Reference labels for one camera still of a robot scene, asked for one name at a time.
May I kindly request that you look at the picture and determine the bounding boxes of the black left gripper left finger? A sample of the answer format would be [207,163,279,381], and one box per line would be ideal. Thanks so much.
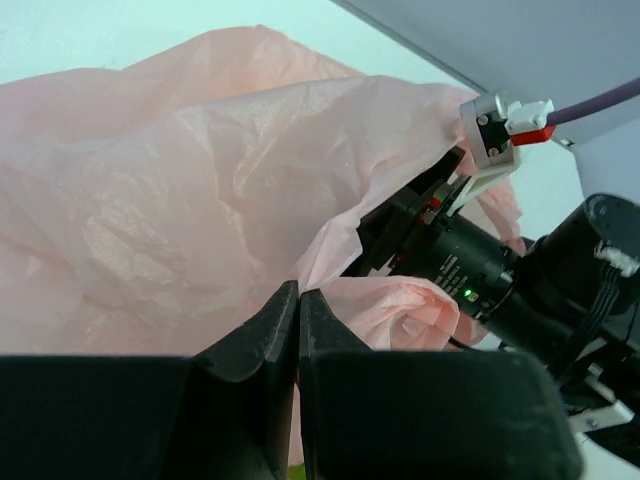
[1,281,299,479]

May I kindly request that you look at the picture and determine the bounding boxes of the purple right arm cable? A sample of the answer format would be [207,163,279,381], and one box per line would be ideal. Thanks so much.
[544,74,640,124]

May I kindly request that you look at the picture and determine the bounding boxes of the aluminium table frame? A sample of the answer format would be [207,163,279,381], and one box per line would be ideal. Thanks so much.
[334,0,576,149]

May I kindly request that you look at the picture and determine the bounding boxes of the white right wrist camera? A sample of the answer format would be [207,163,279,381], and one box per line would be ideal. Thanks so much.
[447,93,555,216]

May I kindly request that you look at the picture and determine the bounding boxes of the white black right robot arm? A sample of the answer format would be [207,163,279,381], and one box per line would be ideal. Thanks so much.
[346,147,639,463]

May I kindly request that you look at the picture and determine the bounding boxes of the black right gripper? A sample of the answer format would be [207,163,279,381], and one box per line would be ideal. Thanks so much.
[342,147,523,329]

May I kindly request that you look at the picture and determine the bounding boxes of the pink plastic bag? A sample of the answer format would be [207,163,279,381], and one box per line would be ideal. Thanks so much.
[0,23,525,480]

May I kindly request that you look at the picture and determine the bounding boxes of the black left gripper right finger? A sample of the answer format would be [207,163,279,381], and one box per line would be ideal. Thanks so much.
[299,290,584,479]

